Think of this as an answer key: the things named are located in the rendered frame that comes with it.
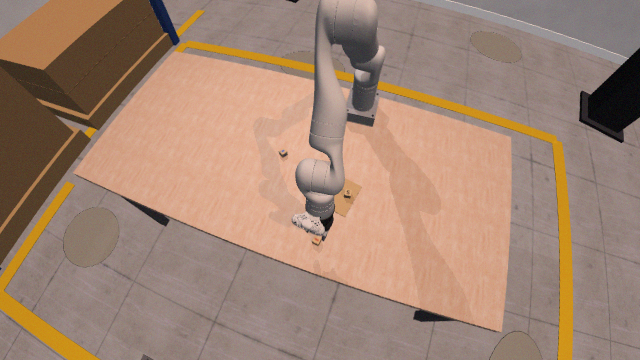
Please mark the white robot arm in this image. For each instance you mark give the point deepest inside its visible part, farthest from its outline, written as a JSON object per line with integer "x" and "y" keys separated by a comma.
{"x": 343, "y": 22}

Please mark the tan flat mat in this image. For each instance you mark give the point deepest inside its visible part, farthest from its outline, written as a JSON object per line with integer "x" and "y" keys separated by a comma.
{"x": 342, "y": 204}

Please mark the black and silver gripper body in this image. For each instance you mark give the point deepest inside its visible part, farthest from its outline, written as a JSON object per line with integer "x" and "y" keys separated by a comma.
{"x": 313, "y": 221}

